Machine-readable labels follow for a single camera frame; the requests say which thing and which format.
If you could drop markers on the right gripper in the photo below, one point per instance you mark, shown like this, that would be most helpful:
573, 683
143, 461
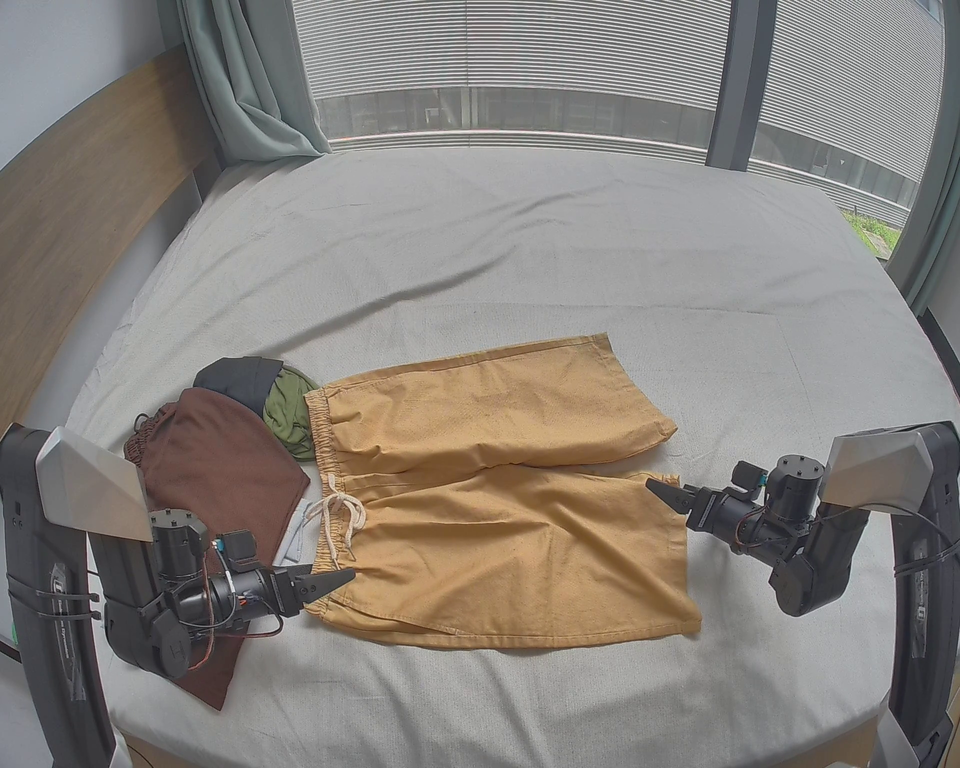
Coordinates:
712, 511

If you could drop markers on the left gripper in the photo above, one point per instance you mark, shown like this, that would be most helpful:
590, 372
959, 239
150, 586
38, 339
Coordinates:
266, 592

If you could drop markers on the tan shorts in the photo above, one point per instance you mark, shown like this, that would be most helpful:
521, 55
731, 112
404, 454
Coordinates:
510, 480

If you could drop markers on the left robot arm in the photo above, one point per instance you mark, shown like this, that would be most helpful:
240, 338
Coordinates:
82, 480

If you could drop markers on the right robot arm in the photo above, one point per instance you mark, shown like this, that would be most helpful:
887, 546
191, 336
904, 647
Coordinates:
877, 465

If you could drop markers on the bed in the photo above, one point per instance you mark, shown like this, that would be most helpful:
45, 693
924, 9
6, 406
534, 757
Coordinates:
525, 247

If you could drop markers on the white garment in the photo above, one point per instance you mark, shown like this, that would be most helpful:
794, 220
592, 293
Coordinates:
296, 536

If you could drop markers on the brown shorts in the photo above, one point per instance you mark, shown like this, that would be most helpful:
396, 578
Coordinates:
225, 465

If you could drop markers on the green garment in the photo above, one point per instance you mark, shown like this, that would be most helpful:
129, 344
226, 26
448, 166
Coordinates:
289, 412

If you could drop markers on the black garment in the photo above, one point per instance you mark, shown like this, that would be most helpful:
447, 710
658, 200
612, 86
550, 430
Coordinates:
236, 379

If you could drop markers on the blue-green curtain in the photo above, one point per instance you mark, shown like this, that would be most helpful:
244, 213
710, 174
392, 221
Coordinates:
240, 90
934, 240

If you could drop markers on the window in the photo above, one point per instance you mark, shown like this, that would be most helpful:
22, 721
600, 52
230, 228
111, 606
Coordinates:
562, 67

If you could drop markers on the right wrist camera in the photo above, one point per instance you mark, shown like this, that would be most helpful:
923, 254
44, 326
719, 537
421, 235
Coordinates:
750, 478

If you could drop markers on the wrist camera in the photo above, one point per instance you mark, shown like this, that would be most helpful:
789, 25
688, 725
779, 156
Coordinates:
750, 478
236, 551

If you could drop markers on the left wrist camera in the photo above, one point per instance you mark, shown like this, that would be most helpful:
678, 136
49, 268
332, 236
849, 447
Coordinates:
236, 551

